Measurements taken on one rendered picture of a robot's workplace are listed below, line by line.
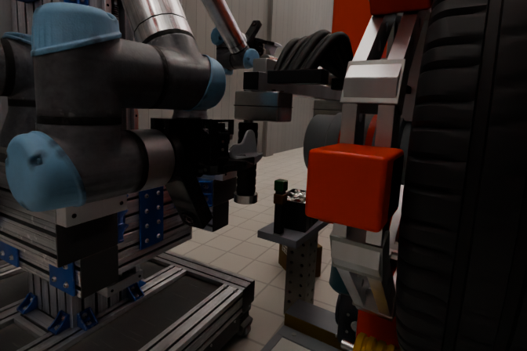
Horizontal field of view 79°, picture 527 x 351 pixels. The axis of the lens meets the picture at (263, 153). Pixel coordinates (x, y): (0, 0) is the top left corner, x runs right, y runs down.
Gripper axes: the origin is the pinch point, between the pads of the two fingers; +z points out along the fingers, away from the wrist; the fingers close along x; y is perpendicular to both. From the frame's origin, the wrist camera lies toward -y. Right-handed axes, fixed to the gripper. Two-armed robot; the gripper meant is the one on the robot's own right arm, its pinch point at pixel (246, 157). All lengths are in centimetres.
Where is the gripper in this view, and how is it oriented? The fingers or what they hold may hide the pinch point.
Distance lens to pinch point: 58.8
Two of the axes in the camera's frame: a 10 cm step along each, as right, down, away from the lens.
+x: -8.4, -1.1, 5.3
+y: 0.4, -9.9, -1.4
